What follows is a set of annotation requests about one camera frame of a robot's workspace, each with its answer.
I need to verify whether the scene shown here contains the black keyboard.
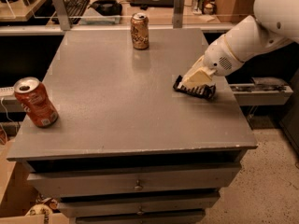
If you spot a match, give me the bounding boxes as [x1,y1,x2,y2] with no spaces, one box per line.
[51,0,90,25]

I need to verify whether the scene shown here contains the grey metal post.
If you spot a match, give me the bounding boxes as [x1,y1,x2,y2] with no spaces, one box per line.
[172,0,185,28]
[52,0,71,31]

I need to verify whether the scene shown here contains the grey drawer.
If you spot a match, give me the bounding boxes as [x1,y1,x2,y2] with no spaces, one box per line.
[76,210,206,224]
[28,163,241,198]
[58,192,220,217]

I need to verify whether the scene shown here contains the black rxbar chocolate wrapper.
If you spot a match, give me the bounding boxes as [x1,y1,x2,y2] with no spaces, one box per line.
[173,76,216,100]

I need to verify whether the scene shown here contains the bottles on back desk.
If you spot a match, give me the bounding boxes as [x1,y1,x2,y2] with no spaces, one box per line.
[192,0,217,15]

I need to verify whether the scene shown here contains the orange soda can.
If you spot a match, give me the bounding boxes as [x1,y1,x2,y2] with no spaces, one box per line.
[14,77,58,128]

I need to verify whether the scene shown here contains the cardboard box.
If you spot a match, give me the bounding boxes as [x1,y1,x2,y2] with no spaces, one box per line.
[0,140,70,224]

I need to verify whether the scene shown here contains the black headphones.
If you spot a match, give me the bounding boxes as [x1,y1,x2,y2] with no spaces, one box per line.
[91,0,122,16]

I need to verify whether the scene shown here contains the middle grey drawer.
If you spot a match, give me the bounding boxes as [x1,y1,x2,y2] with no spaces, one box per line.
[58,192,220,217]

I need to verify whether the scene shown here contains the left grey metal post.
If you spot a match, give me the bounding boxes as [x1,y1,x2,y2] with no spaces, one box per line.
[52,0,71,31]

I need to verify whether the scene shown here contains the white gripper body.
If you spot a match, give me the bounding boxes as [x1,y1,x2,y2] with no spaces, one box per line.
[204,35,244,77]

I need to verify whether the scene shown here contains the gold brown soda can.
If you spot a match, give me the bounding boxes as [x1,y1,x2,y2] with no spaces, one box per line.
[131,13,150,49]

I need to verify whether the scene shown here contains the right grey metal post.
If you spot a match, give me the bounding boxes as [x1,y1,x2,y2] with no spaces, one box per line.
[172,0,185,28]

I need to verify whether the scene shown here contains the top grey drawer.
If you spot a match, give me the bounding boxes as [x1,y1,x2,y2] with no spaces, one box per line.
[28,163,241,198]

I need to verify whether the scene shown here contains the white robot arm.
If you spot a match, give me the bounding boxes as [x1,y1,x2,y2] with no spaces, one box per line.
[179,0,299,89]

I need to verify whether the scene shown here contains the grey drawer cabinet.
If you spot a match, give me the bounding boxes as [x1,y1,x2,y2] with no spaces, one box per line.
[7,27,259,224]

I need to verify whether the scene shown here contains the black laptop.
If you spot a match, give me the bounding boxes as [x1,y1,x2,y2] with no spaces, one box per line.
[130,0,174,7]

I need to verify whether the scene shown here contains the bottom grey drawer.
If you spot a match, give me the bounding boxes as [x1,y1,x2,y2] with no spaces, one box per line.
[76,210,206,224]

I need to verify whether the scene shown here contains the grey metal side rail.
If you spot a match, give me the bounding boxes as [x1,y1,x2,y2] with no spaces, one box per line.
[230,77,293,106]

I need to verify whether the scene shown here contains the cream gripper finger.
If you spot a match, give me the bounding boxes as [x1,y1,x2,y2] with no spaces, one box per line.
[186,56,205,76]
[180,67,216,89]

